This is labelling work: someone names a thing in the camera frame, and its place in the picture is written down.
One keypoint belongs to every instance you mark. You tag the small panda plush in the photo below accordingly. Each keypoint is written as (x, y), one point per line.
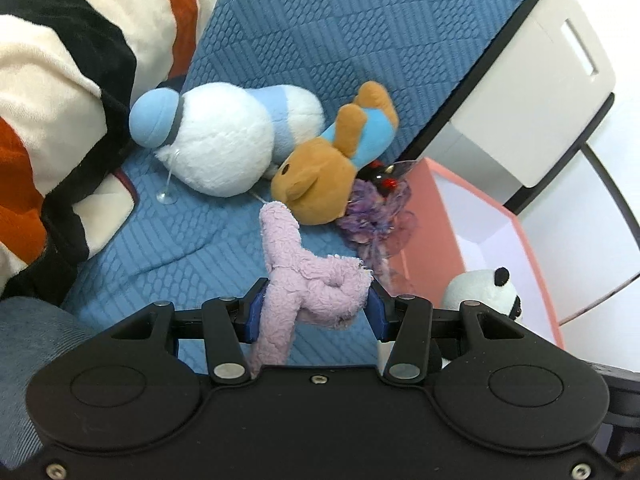
(491, 287)

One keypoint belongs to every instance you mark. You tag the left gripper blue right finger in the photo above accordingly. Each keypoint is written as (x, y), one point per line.
(381, 313)

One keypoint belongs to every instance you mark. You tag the denim clad leg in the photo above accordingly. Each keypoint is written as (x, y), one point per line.
(33, 334)

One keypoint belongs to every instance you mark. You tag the pink towel plush toy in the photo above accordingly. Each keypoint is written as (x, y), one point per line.
(302, 287)

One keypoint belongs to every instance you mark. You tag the red and black small toy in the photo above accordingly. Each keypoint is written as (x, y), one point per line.
(381, 176)

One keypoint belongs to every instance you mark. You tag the beige chair backrest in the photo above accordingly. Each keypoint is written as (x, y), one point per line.
(527, 106)

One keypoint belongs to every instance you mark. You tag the clear suction cup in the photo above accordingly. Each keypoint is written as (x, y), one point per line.
(164, 195)

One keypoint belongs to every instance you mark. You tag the purple floral scarf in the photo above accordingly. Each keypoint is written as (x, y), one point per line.
(378, 226)

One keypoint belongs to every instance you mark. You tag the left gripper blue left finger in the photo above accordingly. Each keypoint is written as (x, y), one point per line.
(253, 301)

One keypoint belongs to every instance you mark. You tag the pink storage box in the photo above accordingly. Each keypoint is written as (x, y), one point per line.
(459, 229)

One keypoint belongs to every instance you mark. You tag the blue quilted mat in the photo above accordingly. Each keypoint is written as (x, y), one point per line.
(307, 58)

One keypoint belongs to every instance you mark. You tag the white and blue duck plush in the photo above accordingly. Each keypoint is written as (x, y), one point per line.
(228, 137)

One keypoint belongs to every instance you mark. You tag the striped fleece blanket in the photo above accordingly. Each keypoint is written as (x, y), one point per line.
(70, 71)

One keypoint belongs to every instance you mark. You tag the brown bear plush blue shirt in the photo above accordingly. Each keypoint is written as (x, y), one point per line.
(316, 180)

